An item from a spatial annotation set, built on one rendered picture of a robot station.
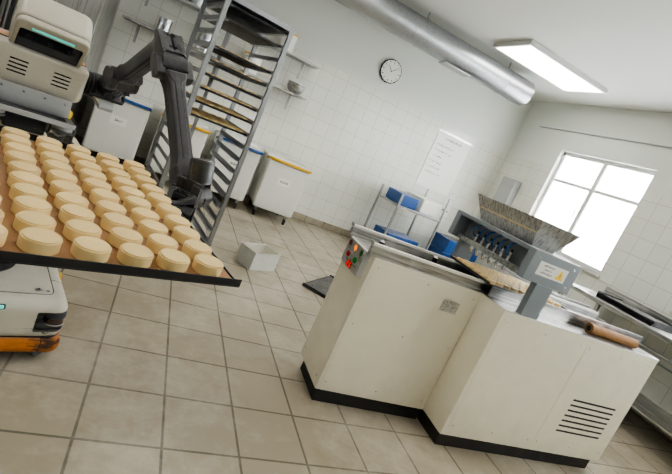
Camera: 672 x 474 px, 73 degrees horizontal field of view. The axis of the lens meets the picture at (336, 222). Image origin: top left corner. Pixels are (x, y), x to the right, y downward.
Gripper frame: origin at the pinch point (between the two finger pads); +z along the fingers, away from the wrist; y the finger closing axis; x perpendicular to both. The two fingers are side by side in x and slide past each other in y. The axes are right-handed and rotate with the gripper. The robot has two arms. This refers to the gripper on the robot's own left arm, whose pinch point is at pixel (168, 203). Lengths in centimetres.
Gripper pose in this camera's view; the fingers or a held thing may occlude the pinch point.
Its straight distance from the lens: 109.4
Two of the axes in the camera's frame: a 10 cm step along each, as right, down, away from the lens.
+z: -1.0, 1.5, -9.8
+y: -4.0, 9.0, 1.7
